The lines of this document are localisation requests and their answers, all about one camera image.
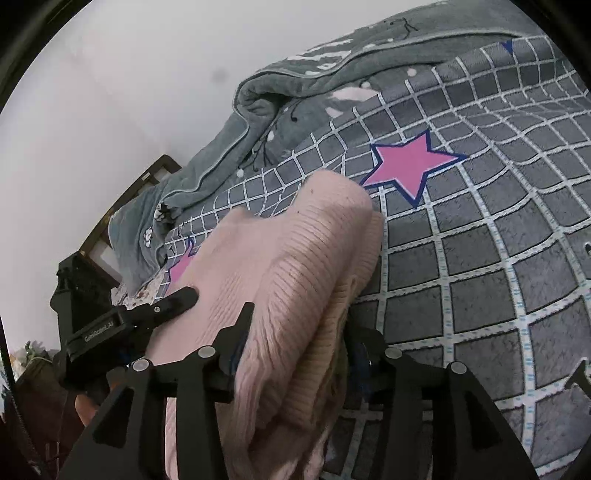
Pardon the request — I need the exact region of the grey-green printed quilt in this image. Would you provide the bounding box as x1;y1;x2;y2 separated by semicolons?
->
108;0;561;296

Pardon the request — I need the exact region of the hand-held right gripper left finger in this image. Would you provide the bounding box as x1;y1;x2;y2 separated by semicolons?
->
55;302;256;480

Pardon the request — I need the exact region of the pink knitted sweater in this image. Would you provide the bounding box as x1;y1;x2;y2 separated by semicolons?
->
148;170;385;480

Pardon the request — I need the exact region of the wooden headboard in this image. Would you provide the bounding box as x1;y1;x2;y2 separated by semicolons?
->
78;154;183;287

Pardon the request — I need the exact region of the person's left hand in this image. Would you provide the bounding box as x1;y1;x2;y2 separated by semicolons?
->
75;385;112;428

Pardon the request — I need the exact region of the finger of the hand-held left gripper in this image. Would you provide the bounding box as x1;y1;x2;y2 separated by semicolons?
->
124;286;199;330

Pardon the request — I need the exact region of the grey checked star blanket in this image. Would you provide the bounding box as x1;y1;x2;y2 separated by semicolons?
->
157;34;591;480

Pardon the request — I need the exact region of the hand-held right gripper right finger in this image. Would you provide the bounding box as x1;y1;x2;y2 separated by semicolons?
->
344;323;541;480

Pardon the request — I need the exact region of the dark brown furniture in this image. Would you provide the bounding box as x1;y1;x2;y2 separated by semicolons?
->
9;357;100;480

